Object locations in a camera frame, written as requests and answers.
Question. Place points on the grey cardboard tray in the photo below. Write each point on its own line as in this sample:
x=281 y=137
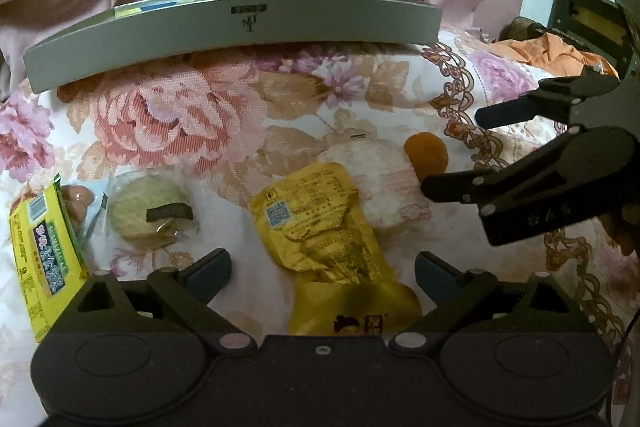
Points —
x=250 y=32

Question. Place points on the yellow green snack packet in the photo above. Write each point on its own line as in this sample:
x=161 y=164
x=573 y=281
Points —
x=42 y=252

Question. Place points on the white round pastry packet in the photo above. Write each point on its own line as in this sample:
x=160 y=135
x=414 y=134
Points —
x=375 y=177

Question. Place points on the green round pastry packet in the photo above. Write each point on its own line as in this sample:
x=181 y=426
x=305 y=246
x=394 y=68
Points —
x=145 y=212

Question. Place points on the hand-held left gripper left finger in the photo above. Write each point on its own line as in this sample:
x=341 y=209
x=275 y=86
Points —
x=212 y=274

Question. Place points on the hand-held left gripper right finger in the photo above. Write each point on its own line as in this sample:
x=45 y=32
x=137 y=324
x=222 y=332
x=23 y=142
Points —
x=432 y=277

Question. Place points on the brown cloth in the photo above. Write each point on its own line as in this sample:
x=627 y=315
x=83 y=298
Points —
x=520 y=29

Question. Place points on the clear sausage pack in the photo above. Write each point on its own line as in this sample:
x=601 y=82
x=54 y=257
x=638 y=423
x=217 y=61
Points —
x=77 y=197

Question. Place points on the person's right hand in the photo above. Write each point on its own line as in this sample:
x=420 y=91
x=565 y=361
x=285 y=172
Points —
x=625 y=232

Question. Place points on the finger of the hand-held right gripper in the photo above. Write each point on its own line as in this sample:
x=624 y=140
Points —
x=450 y=188
x=505 y=112

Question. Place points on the tangerine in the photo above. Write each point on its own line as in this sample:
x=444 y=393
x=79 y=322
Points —
x=425 y=152

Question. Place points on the orange cloth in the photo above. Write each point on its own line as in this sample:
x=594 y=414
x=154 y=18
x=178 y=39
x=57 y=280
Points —
x=555 y=52

